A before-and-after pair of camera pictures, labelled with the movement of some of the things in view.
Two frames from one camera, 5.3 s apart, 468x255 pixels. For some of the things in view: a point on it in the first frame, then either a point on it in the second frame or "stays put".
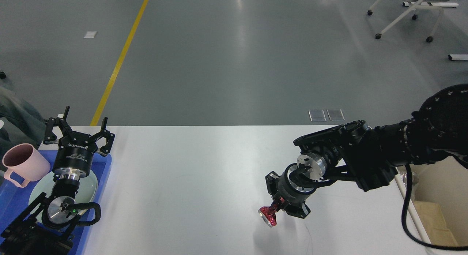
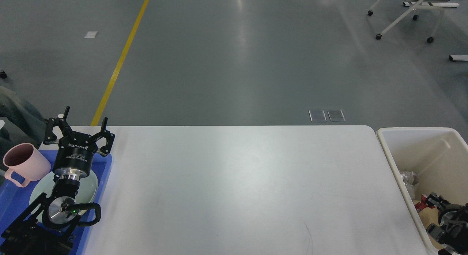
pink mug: [24, 160] stays put
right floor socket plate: [335, 115] stays put
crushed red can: [267, 214] → [424, 203]
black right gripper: [291, 198] → [453, 220]
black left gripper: [73, 158] stays put
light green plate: [87, 191] stays put
